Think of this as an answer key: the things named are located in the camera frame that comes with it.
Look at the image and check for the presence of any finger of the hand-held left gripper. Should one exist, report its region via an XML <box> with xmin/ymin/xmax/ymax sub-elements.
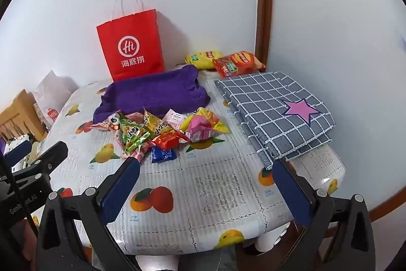
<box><xmin>0</xmin><ymin>141</ymin><xmax>69</xmax><ymax>184</ymax></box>
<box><xmin>4</xmin><ymin>141</ymin><xmax>32</xmax><ymax>168</ymax></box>

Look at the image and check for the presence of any wooden furniture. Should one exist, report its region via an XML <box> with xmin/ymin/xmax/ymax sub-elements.
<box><xmin>0</xmin><ymin>89</ymin><xmax>48</xmax><ymax>143</ymax></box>

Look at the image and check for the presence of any white table leg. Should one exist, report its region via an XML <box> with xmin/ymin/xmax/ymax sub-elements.
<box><xmin>257</xmin><ymin>223</ymin><xmax>291</xmax><ymax>252</ymax></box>

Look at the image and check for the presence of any brown wooden baseboard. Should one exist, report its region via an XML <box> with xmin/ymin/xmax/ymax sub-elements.
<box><xmin>369</xmin><ymin>192</ymin><xmax>406</xmax><ymax>222</ymax></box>

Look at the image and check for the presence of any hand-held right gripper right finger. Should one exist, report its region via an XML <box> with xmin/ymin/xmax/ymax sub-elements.
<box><xmin>272</xmin><ymin>159</ymin><xmax>376</xmax><ymax>271</ymax></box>

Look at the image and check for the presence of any orange chip bag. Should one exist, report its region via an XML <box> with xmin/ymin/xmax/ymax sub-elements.
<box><xmin>212</xmin><ymin>51</ymin><xmax>266</xmax><ymax>78</ymax></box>

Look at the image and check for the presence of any blue snack packet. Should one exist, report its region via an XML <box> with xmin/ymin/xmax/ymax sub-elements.
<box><xmin>150</xmin><ymin>146</ymin><xmax>177</xmax><ymax>164</ymax></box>

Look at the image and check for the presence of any yellow chip bag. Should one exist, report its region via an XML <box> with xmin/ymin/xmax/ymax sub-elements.
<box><xmin>185</xmin><ymin>50</ymin><xmax>223</xmax><ymax>70</ymax></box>

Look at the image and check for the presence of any grey checked folded cloth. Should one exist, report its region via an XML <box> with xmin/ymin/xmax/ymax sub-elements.
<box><xmin>213</xmin><ymin>71</ymin><xmax>336</xmax><ymax>170</ymax></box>

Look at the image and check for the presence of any pink yellow snack packet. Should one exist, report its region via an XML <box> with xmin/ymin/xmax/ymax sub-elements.
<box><xmin>185</xmin><ymin>106</ymin><xmax>229</xmax><ymax>142</ymax></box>

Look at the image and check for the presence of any purple towel-covered tray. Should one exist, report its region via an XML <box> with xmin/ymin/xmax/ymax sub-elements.
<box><xmin>93</xmin><ymin>65</ymin><xmax>211</xmax><ymax>125</ymax></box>

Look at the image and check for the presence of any brown wooden door frame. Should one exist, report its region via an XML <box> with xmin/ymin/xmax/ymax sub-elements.
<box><xmin>254</xmin><ymin>0</ymin><xmax>273</xmax><ymax>68</ymax></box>

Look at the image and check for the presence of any white red lychee packet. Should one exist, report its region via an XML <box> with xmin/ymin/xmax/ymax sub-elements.
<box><xmin>131</xmin><ymin>149</ymin><xmax>149</xmax><ymax>163</ymax></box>

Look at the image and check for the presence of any pale pink snack packet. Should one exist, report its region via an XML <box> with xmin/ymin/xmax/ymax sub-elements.
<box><xmin>165</xmin><ymin>109</ymin><xmax>188</xmax><ymax>132</ymax></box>

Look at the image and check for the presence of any white plastic bag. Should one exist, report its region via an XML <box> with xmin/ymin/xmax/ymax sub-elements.
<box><xmin>32</xmin><ymin>69</ymin><xmax>80</xmax><ymax>129</ymax></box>

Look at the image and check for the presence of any red paper bag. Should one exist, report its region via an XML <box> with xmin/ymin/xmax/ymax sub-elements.
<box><xmin>97</xmin><ymin>0</ymin><xmax>165</xmax><ymax>83</ymax></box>

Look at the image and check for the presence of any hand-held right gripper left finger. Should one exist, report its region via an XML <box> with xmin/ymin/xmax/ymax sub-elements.
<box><xmin>35</xmin><ymin>157</ymin><xmax>142</xmax><ymax>271</ymax></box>

